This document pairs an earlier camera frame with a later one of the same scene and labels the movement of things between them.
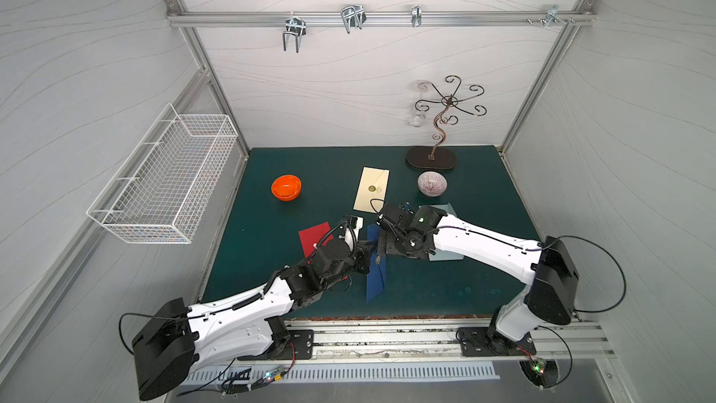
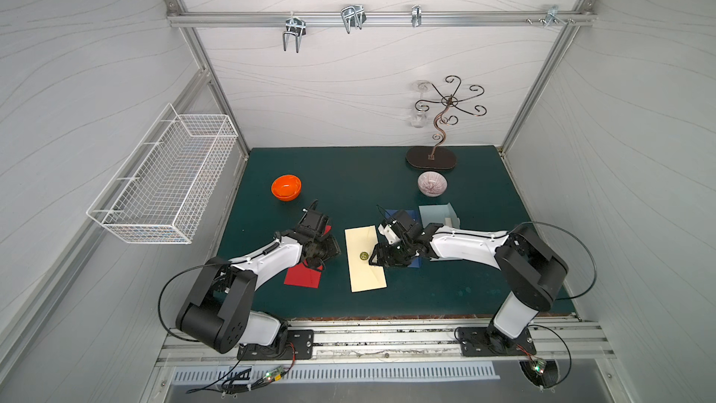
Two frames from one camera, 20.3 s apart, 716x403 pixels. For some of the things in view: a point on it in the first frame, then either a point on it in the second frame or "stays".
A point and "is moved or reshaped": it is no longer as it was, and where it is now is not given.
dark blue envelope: (376, 279) is moved or reshaped
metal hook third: (416, 15) stays
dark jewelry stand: (434, 157) stays
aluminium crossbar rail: (334, 19) stays
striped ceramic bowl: (432, 184) stays
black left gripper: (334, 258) → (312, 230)
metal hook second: (353, 15) stays
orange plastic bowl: (286, 187) stays
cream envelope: (372, 189) → (360, 243)
